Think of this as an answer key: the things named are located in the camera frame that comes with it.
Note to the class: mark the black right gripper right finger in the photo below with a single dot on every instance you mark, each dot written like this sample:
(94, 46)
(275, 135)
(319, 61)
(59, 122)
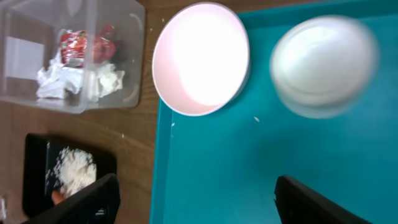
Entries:
(298, 203)

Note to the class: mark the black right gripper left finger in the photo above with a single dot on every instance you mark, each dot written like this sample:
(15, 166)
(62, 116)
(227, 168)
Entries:
(104, 194)

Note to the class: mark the orange carrot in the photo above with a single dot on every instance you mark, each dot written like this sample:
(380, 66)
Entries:
(57, 197)

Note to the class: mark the pile of rice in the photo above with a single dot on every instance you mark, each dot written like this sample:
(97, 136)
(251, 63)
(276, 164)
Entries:
(74, 170)

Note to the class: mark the white napkin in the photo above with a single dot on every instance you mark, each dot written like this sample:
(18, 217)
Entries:
(58, 80)

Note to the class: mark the white cup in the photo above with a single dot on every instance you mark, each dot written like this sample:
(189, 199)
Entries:
(321, 66)

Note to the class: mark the red snack wrapper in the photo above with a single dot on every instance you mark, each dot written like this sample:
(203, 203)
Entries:
(74, 44)

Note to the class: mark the pink bowl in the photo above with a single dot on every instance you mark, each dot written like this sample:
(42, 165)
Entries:
(201, 59)

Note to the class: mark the black tray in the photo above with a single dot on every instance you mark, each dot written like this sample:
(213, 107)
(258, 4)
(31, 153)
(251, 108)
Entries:
(42, 154)

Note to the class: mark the teal serving tray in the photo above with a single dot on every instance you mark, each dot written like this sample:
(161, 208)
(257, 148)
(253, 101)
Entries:
(223, 167)

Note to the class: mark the clear plastic bin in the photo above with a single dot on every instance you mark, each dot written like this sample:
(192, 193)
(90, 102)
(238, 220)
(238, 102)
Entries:
(30, 38)

